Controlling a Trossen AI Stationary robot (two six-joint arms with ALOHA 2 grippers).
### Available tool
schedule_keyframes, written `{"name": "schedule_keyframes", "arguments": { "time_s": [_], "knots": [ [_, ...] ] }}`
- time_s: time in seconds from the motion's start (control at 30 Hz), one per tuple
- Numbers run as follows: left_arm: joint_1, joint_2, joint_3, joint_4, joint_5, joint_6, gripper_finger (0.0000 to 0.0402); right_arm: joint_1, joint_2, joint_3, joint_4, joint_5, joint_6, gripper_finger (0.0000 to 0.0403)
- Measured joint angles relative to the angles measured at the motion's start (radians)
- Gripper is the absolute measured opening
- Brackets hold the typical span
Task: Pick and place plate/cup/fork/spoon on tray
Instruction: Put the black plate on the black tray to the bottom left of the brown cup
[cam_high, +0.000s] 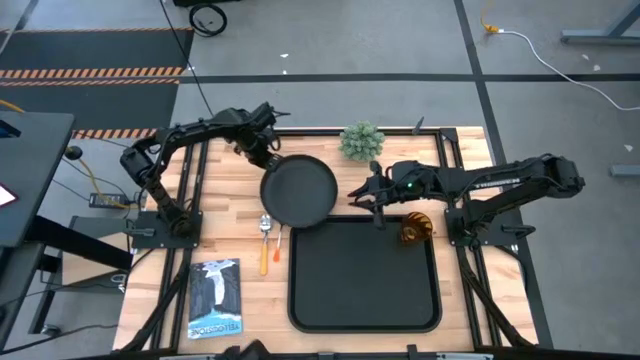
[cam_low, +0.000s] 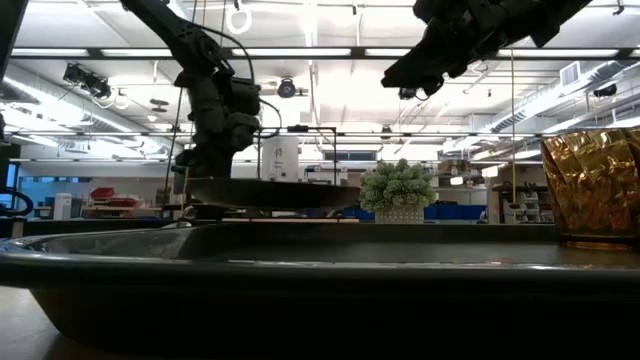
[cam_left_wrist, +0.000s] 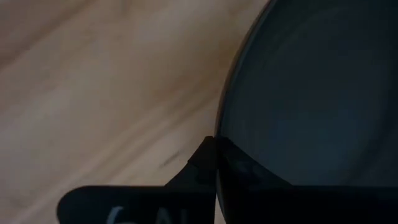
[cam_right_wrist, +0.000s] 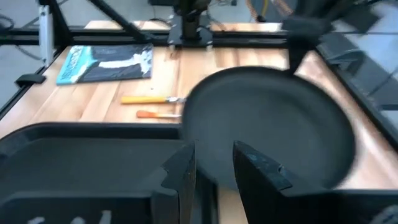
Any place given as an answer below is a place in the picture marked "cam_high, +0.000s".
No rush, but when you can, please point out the coiled black cable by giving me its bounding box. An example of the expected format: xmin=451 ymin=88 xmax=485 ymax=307
xmin=188 ymin=2 xmax=229 ymax=39

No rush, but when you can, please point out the green artificial succulent plant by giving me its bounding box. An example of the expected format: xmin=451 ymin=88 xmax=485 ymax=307
xmin=338 ymin=119 xmax=386 ymax=163

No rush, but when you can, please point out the yellow extension cord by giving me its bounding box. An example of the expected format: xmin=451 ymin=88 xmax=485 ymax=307
xmin=479 ymin=0 xmax=501 ymax=35

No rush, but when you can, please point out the white screen device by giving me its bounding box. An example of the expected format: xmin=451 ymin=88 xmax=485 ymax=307
xmin=0 ymin=182 xmax=19 ymax=209

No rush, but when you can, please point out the spoon with orange handle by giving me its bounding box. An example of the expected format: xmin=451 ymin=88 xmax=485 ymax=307
xmin=258 ymin=213 xmax=274 ymax=277

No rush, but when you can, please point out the Yellowstone waterfall book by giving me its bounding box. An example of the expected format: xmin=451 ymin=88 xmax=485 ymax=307
xmin=187 ymin=257 xmax=244 ymax=341

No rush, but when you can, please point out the black power adapter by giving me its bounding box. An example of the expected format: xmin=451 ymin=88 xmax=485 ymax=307
xmin=88 ymin=192 xmax=146 ymax=210

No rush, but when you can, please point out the fork with orange handle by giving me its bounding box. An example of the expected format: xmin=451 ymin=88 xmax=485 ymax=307
xmin=272 ymin=224 xmax=286 ymax=264

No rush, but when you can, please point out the grey desk foot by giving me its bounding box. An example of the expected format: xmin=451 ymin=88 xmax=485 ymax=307
xmin=609 ymin=164 xmax=640 ymax=179

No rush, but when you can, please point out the yellow cable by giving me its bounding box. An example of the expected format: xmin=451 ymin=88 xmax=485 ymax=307
xmin=79 ymin=157 xmax=132 ymax=210

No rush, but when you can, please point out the grey desk leg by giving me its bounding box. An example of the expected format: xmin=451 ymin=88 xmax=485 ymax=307
xmin=559 ymin=0 xmax=640 ymax=46

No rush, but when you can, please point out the black round plate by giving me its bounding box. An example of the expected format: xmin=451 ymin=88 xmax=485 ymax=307
xmin=259 ymin=153 xmax=339 ymax=230

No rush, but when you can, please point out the amber fluted cup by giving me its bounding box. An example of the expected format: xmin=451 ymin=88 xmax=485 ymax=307
xmin=399 ymin=211 xmax=434 ymax=246

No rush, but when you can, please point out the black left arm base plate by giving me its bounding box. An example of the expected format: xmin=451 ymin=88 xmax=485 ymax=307
xmin=127 ymin=209 xmax=204 ymax=250

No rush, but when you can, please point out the white floor cable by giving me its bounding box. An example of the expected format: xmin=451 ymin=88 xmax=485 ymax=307
xmin=499 ymin=29 xmax=640 ymax=112

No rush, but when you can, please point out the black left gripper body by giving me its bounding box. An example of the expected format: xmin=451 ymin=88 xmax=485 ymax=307
xmin=238 ymin=102 xmax=281 ymax=156

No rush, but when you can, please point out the black aluminium table frame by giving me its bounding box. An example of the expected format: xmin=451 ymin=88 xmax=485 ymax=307
xmin=119 ymin=127 xmax=539 ymax=351

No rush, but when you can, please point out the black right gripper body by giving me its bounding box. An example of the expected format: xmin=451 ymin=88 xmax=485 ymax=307
xmin=370 ymin=160 xmax=444 ymax=231

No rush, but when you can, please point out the black side table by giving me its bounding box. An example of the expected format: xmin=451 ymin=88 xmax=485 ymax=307
xmin=0 ymin=110 xmax=134 ymax=346

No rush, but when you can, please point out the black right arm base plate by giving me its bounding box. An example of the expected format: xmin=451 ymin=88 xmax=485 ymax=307
xmin=444 ymin=207 xmax=536 ymax=247

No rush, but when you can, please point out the black mat with hazard stripes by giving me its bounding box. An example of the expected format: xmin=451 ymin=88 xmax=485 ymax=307
xmin=0 ymin=27 xmax=195 ymax=79
xmin=0 ymin=78 xmax=180 ymax=140

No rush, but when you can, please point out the long black floor cable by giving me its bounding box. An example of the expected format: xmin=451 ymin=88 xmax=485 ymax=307
xmin=159 ymin=0 xmax=216 ymax=119

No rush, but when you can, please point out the black rectangular tray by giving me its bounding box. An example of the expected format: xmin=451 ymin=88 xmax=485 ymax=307
xmin=287 ymin=214 xmax=443 ymax=335

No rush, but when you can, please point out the blue black device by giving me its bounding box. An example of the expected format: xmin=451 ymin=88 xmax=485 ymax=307
xmin=0 ymin=119 xmax=22 ymax=140

